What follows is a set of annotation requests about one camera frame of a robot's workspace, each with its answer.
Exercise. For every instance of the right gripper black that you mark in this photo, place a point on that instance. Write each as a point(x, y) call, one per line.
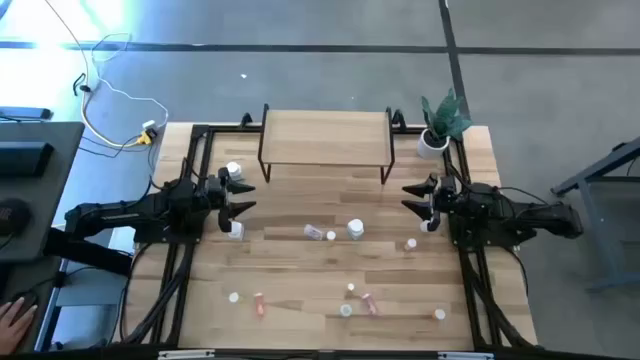
point(445, 195)

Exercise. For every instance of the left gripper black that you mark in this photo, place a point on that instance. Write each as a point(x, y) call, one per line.
point(215, 192)

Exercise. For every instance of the large white supplement bottle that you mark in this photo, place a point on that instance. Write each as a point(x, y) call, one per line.
point(236, 231)
point(234, 171)

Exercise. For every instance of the pink vial with white cap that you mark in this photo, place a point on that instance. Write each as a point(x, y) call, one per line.
point(369, 303)
point(410, 244)
point(259, 304)

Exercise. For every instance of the white melatonin bottle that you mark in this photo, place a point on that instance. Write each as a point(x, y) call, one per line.
point(355, 228)

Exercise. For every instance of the clear plastic bottle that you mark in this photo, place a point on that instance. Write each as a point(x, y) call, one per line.
point(313, 232)

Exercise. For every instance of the orange vial with white cap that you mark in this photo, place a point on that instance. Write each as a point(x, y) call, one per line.
point(439, 314)
point(331, 235)

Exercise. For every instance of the yellow vial with white cap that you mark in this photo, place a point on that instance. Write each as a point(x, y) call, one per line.
point(233, 297)

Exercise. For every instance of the translucent white plastic bottle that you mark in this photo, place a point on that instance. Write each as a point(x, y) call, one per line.
point(345, 310)

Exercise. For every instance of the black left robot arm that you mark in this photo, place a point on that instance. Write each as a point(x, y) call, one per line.
point(125, 215)

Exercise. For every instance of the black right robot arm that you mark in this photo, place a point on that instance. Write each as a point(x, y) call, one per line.
point(540, 220)

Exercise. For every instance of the small white bottle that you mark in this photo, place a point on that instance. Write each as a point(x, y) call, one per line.
point(424, 227)

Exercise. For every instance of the snake plant in white pot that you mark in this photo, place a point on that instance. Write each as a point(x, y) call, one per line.
point(431, 145)

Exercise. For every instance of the yellow plug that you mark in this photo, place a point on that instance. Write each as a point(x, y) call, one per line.
point(145, 138)

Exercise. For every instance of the white power adapter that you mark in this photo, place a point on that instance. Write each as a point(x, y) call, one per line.
point(149, 125)

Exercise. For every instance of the black desk support bar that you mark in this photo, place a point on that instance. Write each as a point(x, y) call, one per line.
point(85, 252)

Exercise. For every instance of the dark grey desk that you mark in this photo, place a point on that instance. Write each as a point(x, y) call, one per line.
point(50, 190)

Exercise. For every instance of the black rectangular device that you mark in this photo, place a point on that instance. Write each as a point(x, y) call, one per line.
point(25, 156)

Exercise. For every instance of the black cap with orange print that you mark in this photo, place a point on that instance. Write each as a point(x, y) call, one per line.
point(12, 217)

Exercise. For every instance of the black flat device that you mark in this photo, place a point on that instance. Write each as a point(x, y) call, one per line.
point(25, 113)

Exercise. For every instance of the black computer mouse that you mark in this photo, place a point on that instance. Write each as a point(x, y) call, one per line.
point(26, 300)

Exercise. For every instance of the person's hand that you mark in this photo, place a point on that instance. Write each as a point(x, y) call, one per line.
point(12, 327)

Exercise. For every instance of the black aluminium table frame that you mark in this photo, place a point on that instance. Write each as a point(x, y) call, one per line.
point(199, 150)

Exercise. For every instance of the black frame clamp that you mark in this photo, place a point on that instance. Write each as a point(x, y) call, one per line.
point(398, 119)
point(245, 120)

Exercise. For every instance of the wooden shelf with black frame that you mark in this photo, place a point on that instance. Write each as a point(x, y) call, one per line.
point(325, 137)

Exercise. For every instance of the silver metal bracket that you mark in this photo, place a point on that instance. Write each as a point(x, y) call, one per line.
point(185, 354)
point(465, 355)

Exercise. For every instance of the grey metal table frame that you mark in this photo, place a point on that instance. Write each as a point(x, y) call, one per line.
point(600, 235)

